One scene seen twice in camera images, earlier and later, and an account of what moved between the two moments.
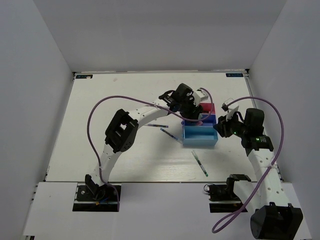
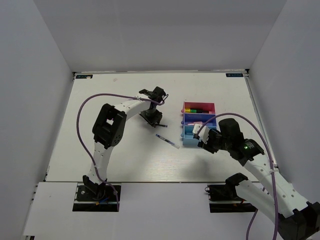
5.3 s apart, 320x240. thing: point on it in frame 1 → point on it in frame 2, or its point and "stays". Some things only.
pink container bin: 207,107 stays
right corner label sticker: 234,74 stays
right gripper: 222,126 → 207,147
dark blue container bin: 211,119 stays
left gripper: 191,115 → 157,118
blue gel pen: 171,135 → 167,141
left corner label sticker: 86,76 stays
